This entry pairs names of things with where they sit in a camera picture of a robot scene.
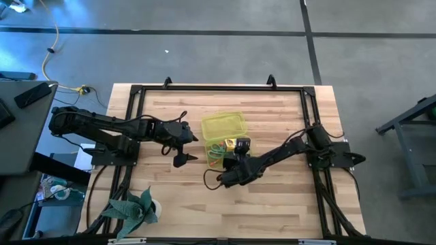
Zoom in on yellow-green clear plastic case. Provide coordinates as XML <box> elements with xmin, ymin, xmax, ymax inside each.
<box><xmin>200</xmin><ymin>111</ymin><xmax>253</xmax><ymax>172</ymax></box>

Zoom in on black flat device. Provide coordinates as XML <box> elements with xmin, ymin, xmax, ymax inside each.
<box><xmin>0</xmin><ymin>70</ymin><xmax>37</xmax><ymax>82</ymax></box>

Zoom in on black desk leg beam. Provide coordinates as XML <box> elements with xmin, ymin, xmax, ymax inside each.
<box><xmin>30</xmin><ymin>152</ymin><xmax>92</xmax><ymax>186</ymax></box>

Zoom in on clutter with tape roll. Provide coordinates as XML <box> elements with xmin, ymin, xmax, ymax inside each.
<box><xmin>37</xmin><ymin>175</ymin><xmax>87</xmax><ymax>207</ymax></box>

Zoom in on black aluminium table frame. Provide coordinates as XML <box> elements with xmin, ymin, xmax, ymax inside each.
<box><xmin>80</xmin><ymin>73</ymin><xmax>367</xmax><ymax>241</ymax></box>

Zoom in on black keyboard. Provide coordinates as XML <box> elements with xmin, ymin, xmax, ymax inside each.
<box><xmin>0</xmin><ymin>98</ymin><xmax>16</xmax><ymax>130</ymax></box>

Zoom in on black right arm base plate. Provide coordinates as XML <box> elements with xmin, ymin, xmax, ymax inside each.
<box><xmin>306</xmin><ymin>141</ymin><xmax>367</xmax><ymax>169</ymax></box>

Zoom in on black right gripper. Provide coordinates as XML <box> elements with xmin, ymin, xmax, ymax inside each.
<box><xmin>217</xmin><ymin>151</ymin><xmax>266</xmax><ymax>189</ymax></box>

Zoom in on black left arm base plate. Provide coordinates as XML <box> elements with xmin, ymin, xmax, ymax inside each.
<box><xmin>83</xmin><ymin>141</ymin><xmax>141</xmax><ymax>167</ymax></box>

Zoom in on grey metal cart frame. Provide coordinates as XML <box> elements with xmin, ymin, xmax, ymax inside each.
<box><xmin>374</xmin><ymin>93</ymin><xmax>436</xmax><ymax>200</ymax></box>

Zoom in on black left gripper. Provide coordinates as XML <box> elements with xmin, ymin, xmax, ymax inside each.
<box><xmin>149</xmin><ymin>120</ymin><xmax>200</xmax><ymax>162</ymax></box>

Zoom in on green leafy plant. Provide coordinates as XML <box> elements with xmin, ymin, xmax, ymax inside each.
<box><xmin>100</xmin><ymin>186</ymin><xmax>159</xmax><ymax>241</ymax></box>

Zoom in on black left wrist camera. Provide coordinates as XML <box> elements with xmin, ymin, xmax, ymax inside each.
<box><xmin>172</xmin><ymin>149</ymin><xmax>189</xmax><ymax>169</ymax></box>

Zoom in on yellow floor cable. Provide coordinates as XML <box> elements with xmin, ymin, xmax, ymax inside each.
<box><xmin>39</xmin><ymin>0</ymin><xmax>90</xmax><ymax>95</ymax></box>

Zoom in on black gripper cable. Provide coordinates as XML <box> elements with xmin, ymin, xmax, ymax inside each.
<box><xmin>136</xmin><ymin>110</ymin><xmax>189</xmax><ymax>157</ymax></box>
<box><xmin>203</xmin><ymin>168</ymin><xmax>226</xmax><ymax>191</ymax></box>

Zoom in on white plant pot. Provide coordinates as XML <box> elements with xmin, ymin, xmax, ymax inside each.
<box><xmin>150</xmin><ymin>199</ymin><xmax>163</xmax><ymax>219</ymax></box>

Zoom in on grey desk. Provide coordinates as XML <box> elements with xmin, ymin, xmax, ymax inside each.
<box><xmin>0</xmin><ymin>80</ymin><xmax>59</xmax><ymax>176</ymax></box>

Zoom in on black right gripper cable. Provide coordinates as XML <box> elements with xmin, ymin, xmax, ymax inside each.
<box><xmin>203</xmin><ymin>168</ymin><xmax>226</xmax><ymax>191</ymax></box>

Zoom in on black phone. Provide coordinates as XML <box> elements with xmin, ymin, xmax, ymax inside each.
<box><xmin>14</xmin><ymin>82</ymin><xmax>53</xmax><ymax>110</ymax></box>

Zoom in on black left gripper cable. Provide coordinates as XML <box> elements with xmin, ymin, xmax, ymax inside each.
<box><xmin>136</xmin><ymin>110</ymin><xmax>189</xmax><ymax>157</ymax></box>

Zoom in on green handled scissors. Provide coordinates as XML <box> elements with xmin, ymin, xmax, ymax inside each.
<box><xmin>207</xmin><ymin>142</ymin><xmax>228</xmax><ymax>161</ymax></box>

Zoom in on silver bracket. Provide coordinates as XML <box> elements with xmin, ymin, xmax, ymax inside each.
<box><xmin>298</xmin><ymin>239</ymin><xmax>338</xmax><ymax>245</ymax></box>
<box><xmin>107</xmin><ymin>238</ymin><xmax>148</xmax><ymax>245</ymax></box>

